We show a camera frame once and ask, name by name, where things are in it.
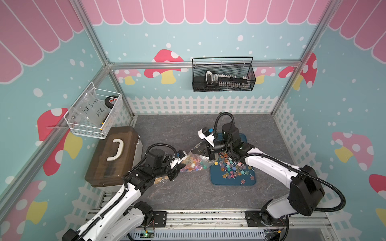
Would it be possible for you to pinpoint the yellow duck ziploc bag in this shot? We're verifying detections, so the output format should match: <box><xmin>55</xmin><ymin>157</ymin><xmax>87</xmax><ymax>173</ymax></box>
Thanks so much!
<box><xmin>181</xmin><ymin>152</ymin><xmax>214</xmax><ymax>173</ymax></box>

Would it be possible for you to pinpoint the clear ziploc bag with candies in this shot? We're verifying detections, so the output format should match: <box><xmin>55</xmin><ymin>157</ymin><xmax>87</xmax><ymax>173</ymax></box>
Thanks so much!
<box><xmin>154</xmin><ymin>176</ymin><xmax>169</xmax><ymax>185</ymax></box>

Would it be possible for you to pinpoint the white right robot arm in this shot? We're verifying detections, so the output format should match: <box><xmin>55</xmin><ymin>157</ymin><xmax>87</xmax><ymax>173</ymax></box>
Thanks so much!
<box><xmin>192</xmin><ymin>123</ymin><xmax>346</xmax><ymax>226</ymax></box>

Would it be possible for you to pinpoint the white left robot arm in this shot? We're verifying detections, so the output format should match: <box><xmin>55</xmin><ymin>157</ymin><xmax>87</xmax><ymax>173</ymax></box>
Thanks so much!
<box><xmin>62</xmin><ymin>145</ymin><xmax>187</xmax><ymax>241</ymax></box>

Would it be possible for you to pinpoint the pile of colourful candies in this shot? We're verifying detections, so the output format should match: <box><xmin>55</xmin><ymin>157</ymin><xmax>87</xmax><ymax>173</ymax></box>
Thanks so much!
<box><xmin>212</xmin><ymin>152</ymin><xmax>255</xmax><ymax>185</ymax></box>

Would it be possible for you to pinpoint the teal plastic tray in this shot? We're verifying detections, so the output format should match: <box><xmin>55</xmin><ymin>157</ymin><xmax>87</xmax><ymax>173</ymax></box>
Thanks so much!
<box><xmin>209</xmin><ymin>133</ymin><xmax>257</xmax><ymax>186</ymax></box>

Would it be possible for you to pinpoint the socket wrench set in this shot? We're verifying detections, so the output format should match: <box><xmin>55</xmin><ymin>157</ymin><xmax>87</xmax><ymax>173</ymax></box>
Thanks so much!
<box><xmin>204</xmin><ymin>70</ymin><xmax>251</xmax><ymax>90</ymax></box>

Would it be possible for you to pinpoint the black tape roll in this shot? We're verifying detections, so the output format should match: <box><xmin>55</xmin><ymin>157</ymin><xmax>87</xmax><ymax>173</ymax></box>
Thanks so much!
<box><xmin>104</xmin><ymin>95</ymin><xmax>118</xmax><ymax>109</ymax></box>

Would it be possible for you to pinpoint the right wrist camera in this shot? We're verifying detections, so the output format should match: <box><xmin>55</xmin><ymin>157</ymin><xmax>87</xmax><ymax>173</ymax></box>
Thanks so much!
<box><xmin>198</xmin><ymin>127</ymin><xmax>216</xmax><ymax>147</ymax></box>

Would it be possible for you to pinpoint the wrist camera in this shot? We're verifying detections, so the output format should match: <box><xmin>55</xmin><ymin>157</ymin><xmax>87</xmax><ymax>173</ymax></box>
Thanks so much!
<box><xmin>198</xmin><ymin>127</ymin><xmax>216</xmax><ymax>147</ymax></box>
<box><xmin>170</xmin><ymin>150</ymin><xmax>187</xmax><ymax>169</ymax></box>

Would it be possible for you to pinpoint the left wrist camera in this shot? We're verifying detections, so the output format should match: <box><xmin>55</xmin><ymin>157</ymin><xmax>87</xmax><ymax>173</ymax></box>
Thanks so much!
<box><xmin>170</xmin><ymin>150</ymin><xmax>187</xmax><ymax>169</ymax></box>

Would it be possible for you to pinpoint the brown toolbox with white handle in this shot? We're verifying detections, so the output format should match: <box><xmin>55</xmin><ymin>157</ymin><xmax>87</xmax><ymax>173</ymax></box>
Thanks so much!
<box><xmin>85</xmin><ymin>126</ymin><xmax>143</xmax><ymax>191</ymax></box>

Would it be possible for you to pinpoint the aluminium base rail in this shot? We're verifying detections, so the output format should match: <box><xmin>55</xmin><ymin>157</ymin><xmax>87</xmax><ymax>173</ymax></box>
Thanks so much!
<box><xmin>81</xmin><ymin>207</ymin><xmax>332</xmax><ymax>241</ymax></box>

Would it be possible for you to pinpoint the black wire mesh basket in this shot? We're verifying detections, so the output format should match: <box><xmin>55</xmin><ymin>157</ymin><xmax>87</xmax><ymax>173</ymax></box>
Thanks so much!
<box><xmin>192</xmin><ymin>57</ymin><xmax>256</xmax><ymax>92</ymax></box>

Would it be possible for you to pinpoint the white wire basket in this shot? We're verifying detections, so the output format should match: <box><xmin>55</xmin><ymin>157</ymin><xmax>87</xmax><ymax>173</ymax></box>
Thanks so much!
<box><xmin>64</xmin><ymin>82</ymin><xmax>123</xmax><ymax>140</ymax></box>

